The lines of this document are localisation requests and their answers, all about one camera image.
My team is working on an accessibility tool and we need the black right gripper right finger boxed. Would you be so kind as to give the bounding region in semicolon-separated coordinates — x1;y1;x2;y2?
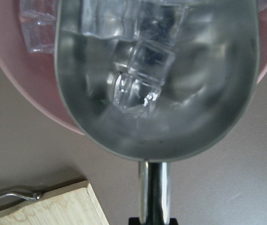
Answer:
169;218;178;225

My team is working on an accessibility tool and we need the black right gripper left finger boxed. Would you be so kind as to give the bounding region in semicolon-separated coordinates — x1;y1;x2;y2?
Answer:
128;217;141;225

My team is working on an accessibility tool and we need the pink bowl of ice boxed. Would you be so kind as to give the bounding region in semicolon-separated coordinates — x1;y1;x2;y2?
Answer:
0;0;267;134

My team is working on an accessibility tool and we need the wooden cutting board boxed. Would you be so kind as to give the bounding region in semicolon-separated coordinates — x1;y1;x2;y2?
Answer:
0;180;109;225

